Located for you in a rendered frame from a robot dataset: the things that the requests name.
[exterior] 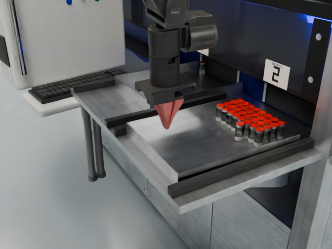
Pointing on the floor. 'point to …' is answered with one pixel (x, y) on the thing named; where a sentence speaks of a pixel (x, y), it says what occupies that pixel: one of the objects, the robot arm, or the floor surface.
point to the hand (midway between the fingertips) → (166, 124)
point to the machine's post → (316, 173)
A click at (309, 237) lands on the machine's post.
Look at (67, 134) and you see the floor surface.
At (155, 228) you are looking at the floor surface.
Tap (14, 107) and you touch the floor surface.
